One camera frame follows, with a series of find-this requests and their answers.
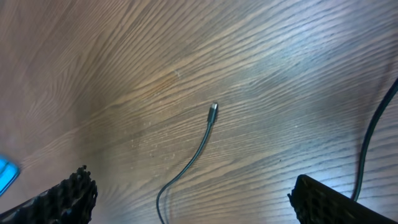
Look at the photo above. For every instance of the black smartphone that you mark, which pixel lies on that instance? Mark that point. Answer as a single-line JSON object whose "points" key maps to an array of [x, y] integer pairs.
{"points": [[9, 173]]}

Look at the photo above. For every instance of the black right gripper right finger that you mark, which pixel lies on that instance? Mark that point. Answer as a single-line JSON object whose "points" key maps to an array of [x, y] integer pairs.
{"points": [[315, 203]]}

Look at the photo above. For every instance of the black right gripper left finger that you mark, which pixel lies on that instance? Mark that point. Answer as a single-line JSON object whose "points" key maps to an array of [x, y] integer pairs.
{"points": [[69, 202]]}

